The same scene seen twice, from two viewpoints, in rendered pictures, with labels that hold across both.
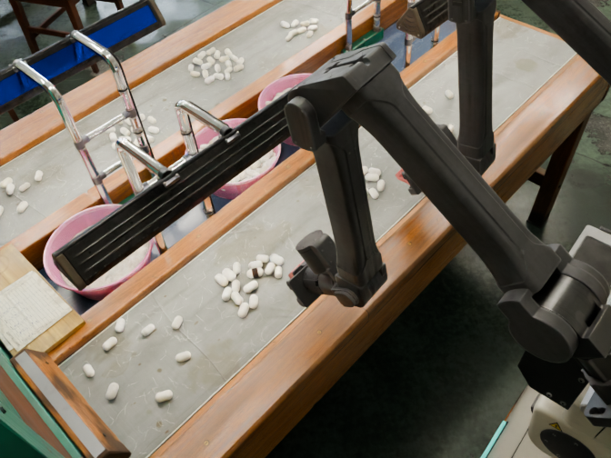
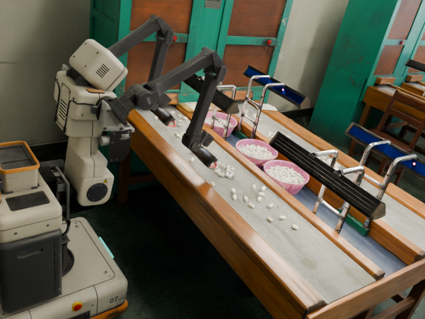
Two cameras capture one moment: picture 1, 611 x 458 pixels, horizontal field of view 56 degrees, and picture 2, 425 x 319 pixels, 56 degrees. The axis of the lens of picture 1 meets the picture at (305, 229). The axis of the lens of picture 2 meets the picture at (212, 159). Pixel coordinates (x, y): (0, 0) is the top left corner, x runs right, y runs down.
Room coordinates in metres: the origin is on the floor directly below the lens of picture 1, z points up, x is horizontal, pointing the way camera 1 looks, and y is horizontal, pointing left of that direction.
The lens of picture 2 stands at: (1.11, -2.10, 1.85)
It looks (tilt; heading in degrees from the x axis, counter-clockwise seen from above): 28 degrees down; 94
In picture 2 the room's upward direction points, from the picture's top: 12 degrees clockwise
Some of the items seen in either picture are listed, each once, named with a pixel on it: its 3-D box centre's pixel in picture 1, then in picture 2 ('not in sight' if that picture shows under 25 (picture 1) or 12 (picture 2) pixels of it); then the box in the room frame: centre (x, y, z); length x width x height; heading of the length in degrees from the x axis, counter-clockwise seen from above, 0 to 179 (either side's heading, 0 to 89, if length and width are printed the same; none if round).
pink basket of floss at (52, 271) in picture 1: (105, 255); (217, 125); (0.90, 0.50, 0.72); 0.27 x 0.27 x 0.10
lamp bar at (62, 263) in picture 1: (200, 168); (205, 87); (0.80, 0.19, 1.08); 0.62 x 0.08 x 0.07; 133
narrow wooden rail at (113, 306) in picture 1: (316, 159); (250, 174); (1.19, -0.05, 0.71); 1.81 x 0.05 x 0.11; 133
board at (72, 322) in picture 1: (17, 302); (202, 106); (0.75, 0.66, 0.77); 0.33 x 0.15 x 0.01; 43
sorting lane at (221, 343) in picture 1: (365, 183); (226, 175); (1.06, -0.17, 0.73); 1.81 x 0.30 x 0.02; 133
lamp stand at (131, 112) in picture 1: (95, 132); (260, 110); (1.16, 0.51, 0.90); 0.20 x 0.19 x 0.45; 133
